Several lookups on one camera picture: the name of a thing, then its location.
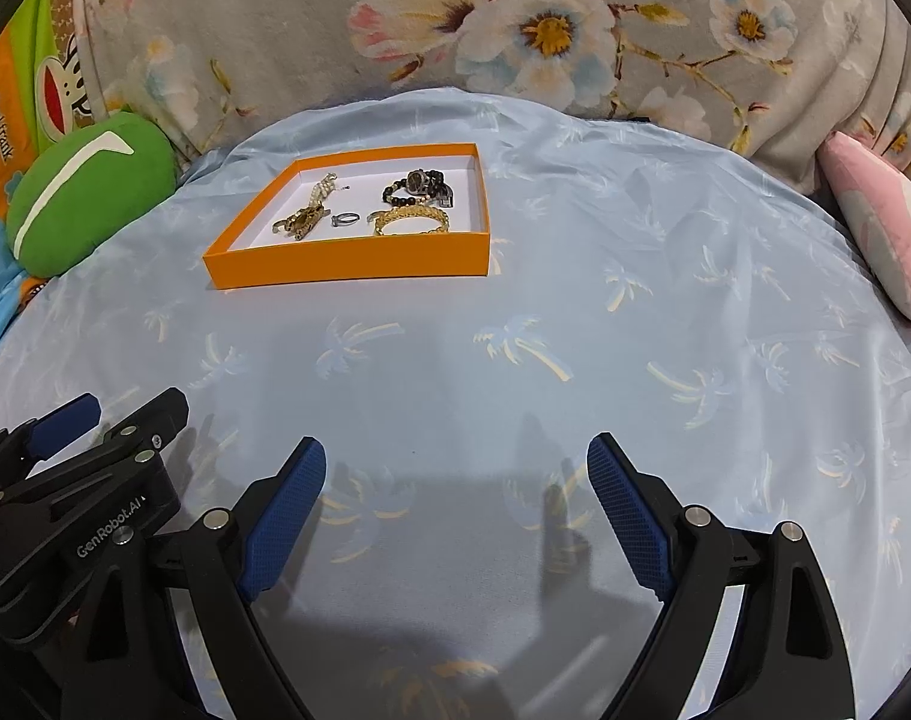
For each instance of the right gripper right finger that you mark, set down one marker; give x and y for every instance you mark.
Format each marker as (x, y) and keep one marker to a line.
(787, 657)

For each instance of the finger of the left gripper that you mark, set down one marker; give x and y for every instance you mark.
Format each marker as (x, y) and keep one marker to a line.
(41, 438)
(151, 427)

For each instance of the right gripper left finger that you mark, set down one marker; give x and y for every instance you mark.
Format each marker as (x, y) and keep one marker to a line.
(227, 559)

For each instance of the small gold wristwatch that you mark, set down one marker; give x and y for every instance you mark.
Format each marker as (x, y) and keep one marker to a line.
(299, 225)

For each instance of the gold chain bangle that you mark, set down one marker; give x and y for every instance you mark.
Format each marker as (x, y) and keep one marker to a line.
(409, 219)

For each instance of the silver steel wristwatch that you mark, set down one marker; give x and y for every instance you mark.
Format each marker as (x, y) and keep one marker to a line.
(429, 185)

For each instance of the orange jewelry box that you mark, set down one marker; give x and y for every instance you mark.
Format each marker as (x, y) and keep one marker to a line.
(342, 246)

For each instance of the green plush pillow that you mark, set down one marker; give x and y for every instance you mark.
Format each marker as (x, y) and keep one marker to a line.
(84, 189)

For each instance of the colourful cartoon cushion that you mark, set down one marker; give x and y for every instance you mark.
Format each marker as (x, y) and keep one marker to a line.
(42, 98)

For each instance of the light blue palm bedsheet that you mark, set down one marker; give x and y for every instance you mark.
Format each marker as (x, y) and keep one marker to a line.
(720, 326)

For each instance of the pink plush toy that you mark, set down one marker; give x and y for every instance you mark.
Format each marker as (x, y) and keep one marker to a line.
(875, 200)

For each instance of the grey floral blanket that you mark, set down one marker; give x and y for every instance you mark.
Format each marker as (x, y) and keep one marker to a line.
(769, 79)

